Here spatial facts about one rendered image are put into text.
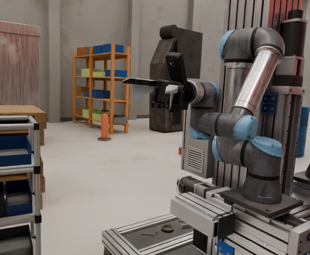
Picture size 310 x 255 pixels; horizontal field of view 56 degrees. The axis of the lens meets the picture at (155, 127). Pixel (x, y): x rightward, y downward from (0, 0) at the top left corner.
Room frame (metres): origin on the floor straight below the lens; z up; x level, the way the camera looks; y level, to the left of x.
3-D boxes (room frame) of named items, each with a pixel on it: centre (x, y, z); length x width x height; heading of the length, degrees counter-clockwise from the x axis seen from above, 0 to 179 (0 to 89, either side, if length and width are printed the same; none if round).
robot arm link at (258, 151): (1.09, -0.42, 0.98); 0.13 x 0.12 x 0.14; 50
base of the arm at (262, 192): (1.09, -0.43, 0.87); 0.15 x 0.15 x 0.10
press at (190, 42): (7.96, -0.52, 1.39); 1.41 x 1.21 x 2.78; 125
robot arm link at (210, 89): (0.97, -0.15, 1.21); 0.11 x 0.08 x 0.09; 140
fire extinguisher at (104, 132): (6.15, 1.08, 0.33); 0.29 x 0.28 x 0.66; 107
